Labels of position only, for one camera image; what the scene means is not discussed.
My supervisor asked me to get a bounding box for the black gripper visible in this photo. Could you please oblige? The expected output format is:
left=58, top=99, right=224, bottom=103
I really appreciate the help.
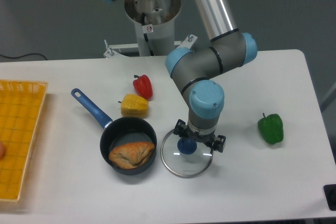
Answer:
left=173, top=119, right=226, bottom=153

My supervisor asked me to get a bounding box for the glass pot lid blue knob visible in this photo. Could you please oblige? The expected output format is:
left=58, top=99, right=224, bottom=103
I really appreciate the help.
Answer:
left=160, top=130, right=213, bottom=178

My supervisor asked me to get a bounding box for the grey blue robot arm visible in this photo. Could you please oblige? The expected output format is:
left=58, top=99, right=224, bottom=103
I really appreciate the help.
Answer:
left=106, top=0, right=258, bottom=152

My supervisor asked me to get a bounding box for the green bell pepper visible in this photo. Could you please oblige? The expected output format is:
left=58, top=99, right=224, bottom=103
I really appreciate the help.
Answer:
left=258, top=113, right=284, bottom=145

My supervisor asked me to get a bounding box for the golden puff pastry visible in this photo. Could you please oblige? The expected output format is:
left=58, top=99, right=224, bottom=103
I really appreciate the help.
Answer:
left=108, top=141, right=155, bottom=169

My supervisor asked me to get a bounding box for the yellow bell pepper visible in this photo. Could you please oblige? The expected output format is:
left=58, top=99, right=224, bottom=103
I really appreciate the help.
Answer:
left=119, top=94, right=149, bottom=118

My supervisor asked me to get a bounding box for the red bell pepper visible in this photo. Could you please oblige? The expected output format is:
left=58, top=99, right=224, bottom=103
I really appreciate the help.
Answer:
left=133, top=74, right=153, bottom=100

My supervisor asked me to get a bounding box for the black device at table corner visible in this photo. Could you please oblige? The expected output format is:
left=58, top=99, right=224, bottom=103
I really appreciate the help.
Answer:
left=323, top=184, right=336, bottom=211

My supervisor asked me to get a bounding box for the yellow wicker basket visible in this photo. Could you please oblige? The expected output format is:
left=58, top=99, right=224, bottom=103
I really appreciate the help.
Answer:
left=1, top=80, right=48, bottom=202

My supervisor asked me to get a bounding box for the dark pot with blue handle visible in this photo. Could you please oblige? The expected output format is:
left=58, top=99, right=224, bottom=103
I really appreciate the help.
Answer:
left=71, top=88, right=157, bottom=175

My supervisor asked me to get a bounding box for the white metal base frame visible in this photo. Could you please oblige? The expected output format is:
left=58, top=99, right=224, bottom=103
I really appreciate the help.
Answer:
left=103, top=34, right=198, bottom=59

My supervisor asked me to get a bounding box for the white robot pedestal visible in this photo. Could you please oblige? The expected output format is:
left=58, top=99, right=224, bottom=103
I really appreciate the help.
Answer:
left=124, top=0, right=181, bottom=56

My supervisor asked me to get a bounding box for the black floor cable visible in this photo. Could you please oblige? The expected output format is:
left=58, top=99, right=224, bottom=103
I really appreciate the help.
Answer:
left=0, top=52, right=48, bottom=61

